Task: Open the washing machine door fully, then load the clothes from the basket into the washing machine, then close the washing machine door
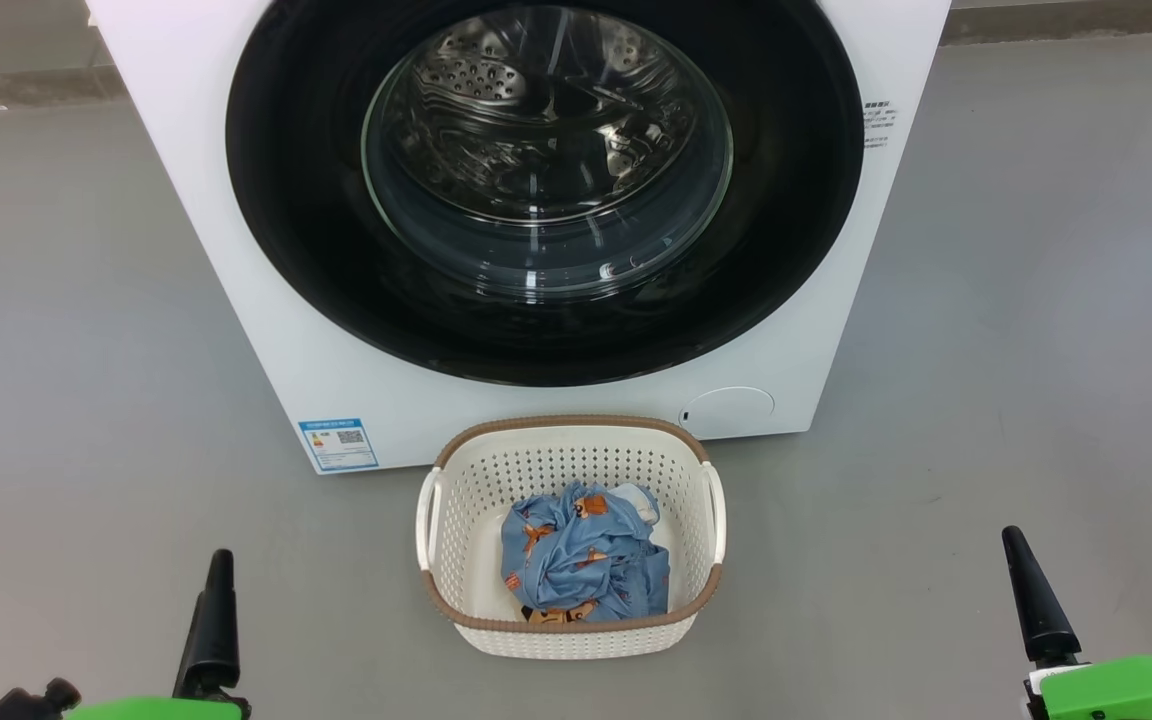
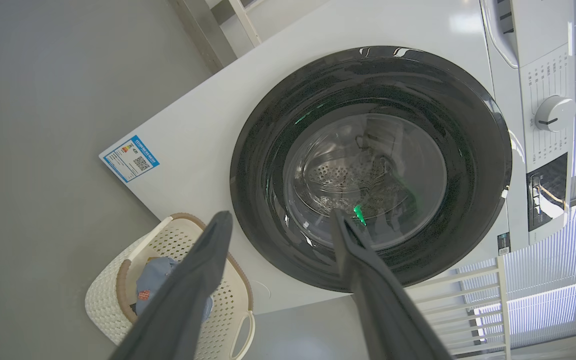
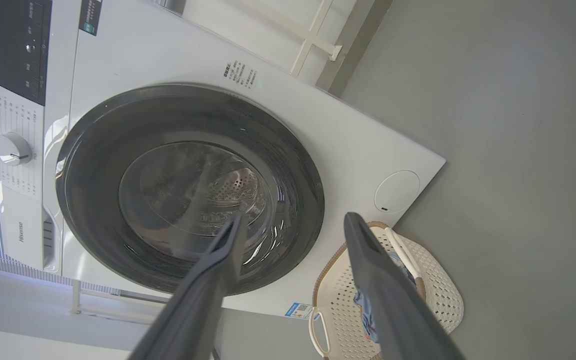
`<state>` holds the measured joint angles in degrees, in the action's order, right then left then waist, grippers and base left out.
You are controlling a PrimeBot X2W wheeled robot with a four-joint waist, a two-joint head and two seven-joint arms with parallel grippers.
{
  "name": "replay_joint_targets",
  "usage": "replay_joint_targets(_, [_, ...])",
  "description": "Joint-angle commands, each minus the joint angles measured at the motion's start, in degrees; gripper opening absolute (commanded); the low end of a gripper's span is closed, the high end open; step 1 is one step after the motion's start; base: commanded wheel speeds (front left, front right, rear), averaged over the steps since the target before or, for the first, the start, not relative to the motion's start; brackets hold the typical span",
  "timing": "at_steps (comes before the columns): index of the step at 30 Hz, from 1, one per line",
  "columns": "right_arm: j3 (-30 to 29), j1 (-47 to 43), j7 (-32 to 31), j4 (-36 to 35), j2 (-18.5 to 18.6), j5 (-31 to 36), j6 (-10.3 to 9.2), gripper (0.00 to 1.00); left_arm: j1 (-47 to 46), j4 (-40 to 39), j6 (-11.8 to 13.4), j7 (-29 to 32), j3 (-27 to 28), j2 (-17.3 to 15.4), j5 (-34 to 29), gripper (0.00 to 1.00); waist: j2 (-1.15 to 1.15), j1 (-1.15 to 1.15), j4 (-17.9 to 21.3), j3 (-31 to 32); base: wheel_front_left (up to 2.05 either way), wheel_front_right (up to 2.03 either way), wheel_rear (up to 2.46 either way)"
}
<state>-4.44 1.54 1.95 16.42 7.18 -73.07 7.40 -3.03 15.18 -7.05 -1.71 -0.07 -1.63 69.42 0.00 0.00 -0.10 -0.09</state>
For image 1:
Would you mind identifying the stainless steel washer drum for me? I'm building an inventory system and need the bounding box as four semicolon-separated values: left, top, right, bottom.
374;5;729;229

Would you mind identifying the blue energy label sticker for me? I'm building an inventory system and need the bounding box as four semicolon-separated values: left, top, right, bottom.
298;418;379;473

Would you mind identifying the black round glass washer door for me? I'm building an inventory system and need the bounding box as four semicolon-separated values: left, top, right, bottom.
226;0;865;388

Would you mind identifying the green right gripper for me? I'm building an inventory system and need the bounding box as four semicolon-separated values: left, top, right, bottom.
1002;525;1152;720

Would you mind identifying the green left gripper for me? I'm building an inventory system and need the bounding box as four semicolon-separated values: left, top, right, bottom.
0;549;249;720

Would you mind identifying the white basket with brown rim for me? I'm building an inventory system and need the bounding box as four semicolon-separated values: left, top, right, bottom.
415;415;727;660

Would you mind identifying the round white filter cover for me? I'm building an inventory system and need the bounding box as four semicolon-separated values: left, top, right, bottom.
681;387;776;438

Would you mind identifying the white front-load washing machine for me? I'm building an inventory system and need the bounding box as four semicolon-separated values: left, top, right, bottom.
86;0;952;475

